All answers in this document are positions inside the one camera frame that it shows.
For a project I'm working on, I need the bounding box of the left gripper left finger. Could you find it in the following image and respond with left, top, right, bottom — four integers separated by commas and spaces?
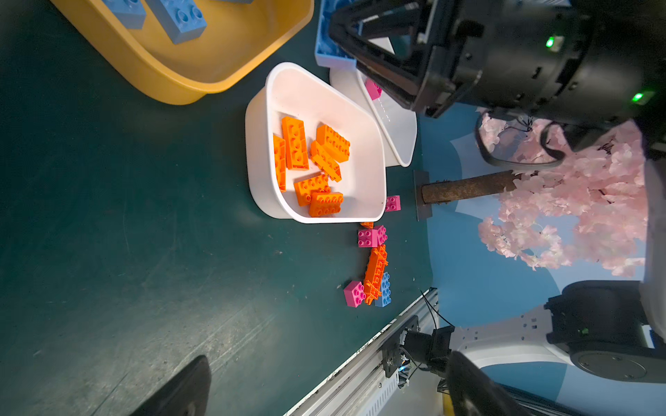
131, 355, 212, 416

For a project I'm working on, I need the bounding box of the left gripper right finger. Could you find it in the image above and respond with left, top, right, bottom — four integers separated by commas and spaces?
446, 352, 528, 416

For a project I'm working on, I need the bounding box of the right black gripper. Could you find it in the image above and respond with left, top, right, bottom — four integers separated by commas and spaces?
329, 1, 656, 128

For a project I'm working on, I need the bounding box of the pink lego small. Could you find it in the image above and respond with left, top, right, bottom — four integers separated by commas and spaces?
343, 281, 366, 308
364, 78, 383, 101

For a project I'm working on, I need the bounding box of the blue lego brick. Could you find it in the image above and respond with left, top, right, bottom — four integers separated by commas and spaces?
374, 272, 392, 308
103, 0, 147, 29
146, 0, 207, 44
314, 0, 357, 71

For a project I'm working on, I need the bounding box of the pink lego small bottom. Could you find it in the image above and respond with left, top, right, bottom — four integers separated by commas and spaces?
343, 281, 366, 308

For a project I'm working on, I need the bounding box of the orange lego long assembly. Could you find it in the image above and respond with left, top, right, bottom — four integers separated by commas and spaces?
364, 244, 388, 305

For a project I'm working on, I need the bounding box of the orange lego brick stack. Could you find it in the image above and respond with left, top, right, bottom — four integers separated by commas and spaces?
309, 192, 344, 218
294, 173, 331, 206

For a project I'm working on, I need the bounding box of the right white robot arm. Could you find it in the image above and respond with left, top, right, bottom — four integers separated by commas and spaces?
328, 1, 665, 384

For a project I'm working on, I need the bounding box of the white rear plastic bin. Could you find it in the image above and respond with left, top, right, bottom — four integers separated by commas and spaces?
330, 69, 418, 167

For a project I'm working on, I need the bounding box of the white plastic bin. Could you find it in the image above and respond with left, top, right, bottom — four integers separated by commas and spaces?
330, 69, 418, 167
246, 62, 387, 224

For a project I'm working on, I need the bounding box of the white front plastic bin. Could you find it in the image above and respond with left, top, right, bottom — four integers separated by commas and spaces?
246, 62, 387, 224

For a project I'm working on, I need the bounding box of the tree trunk with base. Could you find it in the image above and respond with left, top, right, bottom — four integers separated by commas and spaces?
414, 171, 516, 221

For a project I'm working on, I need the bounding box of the yellow plastic bin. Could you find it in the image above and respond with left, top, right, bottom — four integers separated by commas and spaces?
54, 1, 315, 105

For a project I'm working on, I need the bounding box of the pink cherry blossom tree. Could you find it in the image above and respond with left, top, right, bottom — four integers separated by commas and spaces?
478, 107, 648, 277

